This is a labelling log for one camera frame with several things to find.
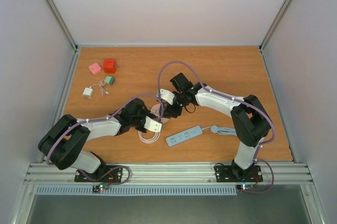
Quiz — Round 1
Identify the pink round socket hub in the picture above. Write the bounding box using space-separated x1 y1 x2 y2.
151 104 169 124

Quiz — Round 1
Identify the white USB cable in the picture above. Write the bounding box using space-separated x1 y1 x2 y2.
89 80 111 97

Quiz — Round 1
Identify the light blue power strip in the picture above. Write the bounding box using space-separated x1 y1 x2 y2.
166 126 203 147

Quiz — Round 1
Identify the green small plug charger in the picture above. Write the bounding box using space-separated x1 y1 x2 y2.
105 76 116 85

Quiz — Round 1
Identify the red cube plug adapter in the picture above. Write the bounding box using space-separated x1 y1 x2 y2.
103 58 117 74

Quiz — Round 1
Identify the white USB wall charger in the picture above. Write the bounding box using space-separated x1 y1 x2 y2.
82 87 93 98

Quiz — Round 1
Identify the pink cube plug adapter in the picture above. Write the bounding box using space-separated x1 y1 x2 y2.
88 63 102 75

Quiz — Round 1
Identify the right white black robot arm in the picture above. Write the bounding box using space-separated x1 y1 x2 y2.
157 73 274 181

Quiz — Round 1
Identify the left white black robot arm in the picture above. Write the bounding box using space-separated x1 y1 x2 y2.
38 98 162 181

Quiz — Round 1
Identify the left small circuit board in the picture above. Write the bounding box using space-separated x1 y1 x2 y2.
92 184 109 193

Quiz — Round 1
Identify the small circuit board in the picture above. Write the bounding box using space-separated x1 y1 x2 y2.
236 184 256 191
92 184 109 193

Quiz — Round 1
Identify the right small circuit board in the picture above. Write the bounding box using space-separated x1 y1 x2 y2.
236 184 256 191

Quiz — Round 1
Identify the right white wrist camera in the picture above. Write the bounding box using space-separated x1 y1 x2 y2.
156 89 175 105

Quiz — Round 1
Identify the light blue coiled power cord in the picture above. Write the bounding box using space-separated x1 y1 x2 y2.
202 125 239 137

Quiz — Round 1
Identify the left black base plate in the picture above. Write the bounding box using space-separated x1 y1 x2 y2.
74 165 123 183

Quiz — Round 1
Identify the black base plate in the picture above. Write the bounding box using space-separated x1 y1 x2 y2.
213 162 263 182
74 165 123 183

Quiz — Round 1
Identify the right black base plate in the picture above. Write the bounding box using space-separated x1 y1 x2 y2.
213 162 263 182

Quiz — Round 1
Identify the aluminium front rail frame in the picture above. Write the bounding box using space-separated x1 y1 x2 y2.
24 162 313 185

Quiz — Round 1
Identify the blue slotted cable duct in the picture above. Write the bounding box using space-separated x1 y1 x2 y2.
35 185 237 197

